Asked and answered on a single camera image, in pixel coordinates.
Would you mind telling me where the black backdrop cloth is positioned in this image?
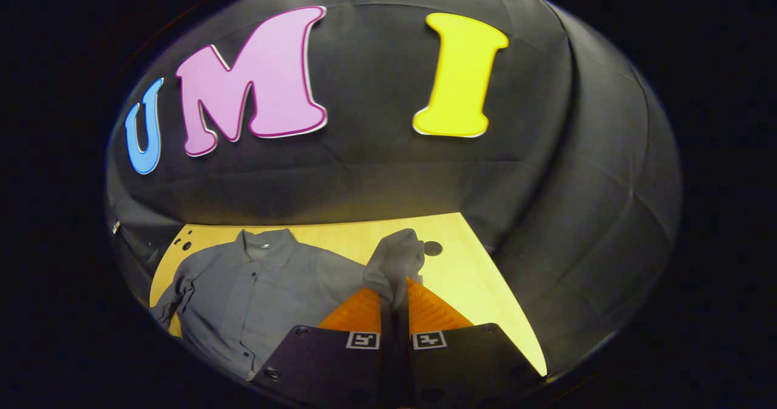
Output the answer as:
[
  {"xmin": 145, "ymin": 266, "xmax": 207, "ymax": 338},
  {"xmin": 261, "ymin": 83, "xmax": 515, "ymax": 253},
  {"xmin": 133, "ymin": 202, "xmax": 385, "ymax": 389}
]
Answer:
[{"xmin": 104, "ymin": 0, "xmax": 684, "ymax": 373}]

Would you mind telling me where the gray collared shirt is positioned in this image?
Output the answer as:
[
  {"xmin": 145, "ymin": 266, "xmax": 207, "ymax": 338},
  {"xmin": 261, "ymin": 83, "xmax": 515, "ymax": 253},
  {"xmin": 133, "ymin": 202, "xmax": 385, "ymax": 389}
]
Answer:
[{"xmin": 151, "ymin": 228, "xmax": 426, "ymax": 381}]

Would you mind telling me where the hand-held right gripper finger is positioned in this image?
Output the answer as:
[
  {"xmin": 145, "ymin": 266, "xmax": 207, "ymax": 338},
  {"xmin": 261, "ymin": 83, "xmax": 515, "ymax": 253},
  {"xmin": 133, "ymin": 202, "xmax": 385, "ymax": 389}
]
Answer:
[
  {"xmin": 252, "ymin": 288, "xmax": 395, "ymax": 407},
  {"xmin": 395, "ymin": 276, "xmax": 548, "ymax": 407}
]

